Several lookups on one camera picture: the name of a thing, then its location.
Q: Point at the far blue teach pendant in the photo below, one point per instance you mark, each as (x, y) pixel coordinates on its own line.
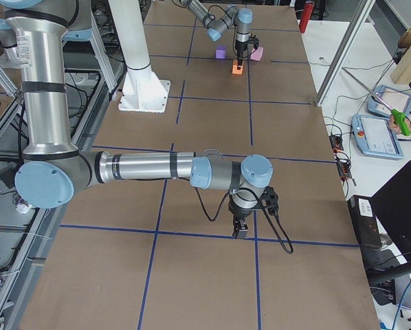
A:
(399, 100)

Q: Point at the aluminium frame post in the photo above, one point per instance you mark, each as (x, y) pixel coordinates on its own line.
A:
(359, 18)

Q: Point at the orange foam cube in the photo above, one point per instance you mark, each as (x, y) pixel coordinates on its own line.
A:
(237, 70)

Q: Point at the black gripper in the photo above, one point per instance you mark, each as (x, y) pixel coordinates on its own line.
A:
(240, 47)
(239, 213)

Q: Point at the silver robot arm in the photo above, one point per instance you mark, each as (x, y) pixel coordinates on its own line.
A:
(233, 17)
(54, 168)

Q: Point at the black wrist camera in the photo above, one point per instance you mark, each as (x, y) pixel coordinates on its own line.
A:
(254, 41)
(270, 200)

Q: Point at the black laptop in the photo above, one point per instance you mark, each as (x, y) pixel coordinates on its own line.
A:
(392, 206)

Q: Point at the person's hand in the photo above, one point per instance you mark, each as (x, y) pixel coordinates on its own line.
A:
(393, 125)

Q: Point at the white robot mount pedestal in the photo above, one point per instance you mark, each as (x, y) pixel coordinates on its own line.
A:
(142, 91)

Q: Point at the blue teach pendant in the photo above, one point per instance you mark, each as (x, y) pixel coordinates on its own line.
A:
(374, 138)
(399, 100)

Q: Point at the near blue teach pendant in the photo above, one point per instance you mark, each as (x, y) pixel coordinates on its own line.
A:
(374, 138)

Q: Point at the pink foam cube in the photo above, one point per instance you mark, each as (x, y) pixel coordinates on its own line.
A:
(256, 54)

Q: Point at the red bottle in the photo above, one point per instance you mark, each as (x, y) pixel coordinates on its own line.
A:
(306, 15)

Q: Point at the purple foam cube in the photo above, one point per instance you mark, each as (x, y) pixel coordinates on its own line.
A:
(220, 52)

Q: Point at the green grabber tool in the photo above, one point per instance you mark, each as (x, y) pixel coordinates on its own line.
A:
(399, 117)

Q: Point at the black box device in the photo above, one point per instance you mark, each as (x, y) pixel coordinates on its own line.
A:
(364, 222)

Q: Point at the brown paper table cover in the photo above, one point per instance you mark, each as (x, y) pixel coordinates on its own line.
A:
(159, 255)

